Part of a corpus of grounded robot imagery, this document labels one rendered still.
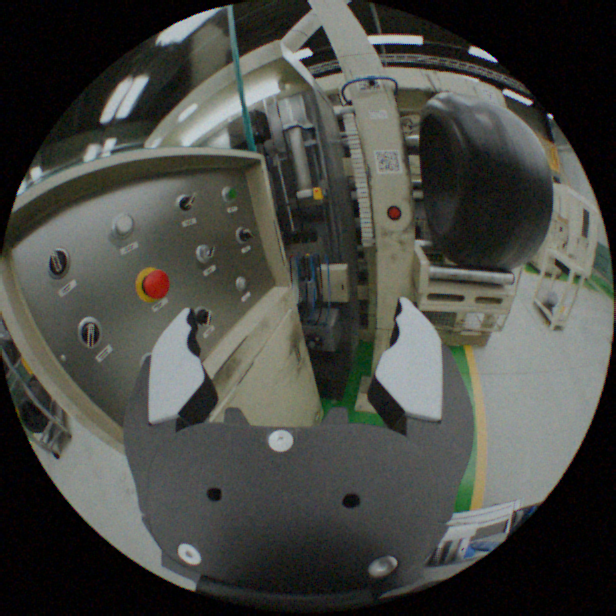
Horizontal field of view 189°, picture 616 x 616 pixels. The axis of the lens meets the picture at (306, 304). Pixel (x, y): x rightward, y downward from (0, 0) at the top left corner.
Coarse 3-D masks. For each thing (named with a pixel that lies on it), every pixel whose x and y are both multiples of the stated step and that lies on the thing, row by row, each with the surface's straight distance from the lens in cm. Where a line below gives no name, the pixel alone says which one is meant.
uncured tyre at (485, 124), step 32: (448, 96) 63; (448, 128) 56; (480, 128) 51; (512, 128) 58; (448, 160) 102; (480, 160) 47; (512, 160) 51; (544, 160) 61; (448, 192) 102; (480, 192) 47; (512, 192) 49; (544, 192) 57; (448, 224) 94; (480, 224) 49; (512, 224) 52; (544, 224) 59; (448, 256) 67; (480, 256) 56; (512, 256) 60
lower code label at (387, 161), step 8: (376, 152) 61; (384, 152) 61; (392, 152) 61; (376, 160) 60; (384, 160) 60; (392, 160) 61; (400, 160) 61; (384, 168) 60; (392, 168) 60; (400, 168) 60
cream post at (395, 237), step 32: (320, 0) 118; (352, 32) 90; (352, 64) 77; (352, 96) 69; (384, 96) 68; (384, 128) 63; (384, 192) 60; (384, 224) 60; (384, 256) 63; (384, 288) 67; (384, 320) 75
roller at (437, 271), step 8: (432, 264) 59; (440, 264) 60; (448, 264) 62; (432, 272) 58; (440, 272) 59; (448, 272) 60; (456, 272) 61; (464, 272) 62; (472, 272) 63; (480, 272) 65; (488, 272) 66; (496, 272) 69; (504, 272) 71; (512, 272) 74; (464, 280) 64; (472, 280) 64; (480, 280) 66; (488, 280) 67; (496, 280) 69; (504, 280) 71; (512, 280) 73
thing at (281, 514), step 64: (192, 448) 6; (256, 448) 5; (320, 448) 5; (384, 448) 5; (192, 512) 6; (256, 512) 5; (320, 512) 5; (384, 512) 5; (192, 576) 7; (256, 576) 5; (320, 576) 5; (384, 576) 6
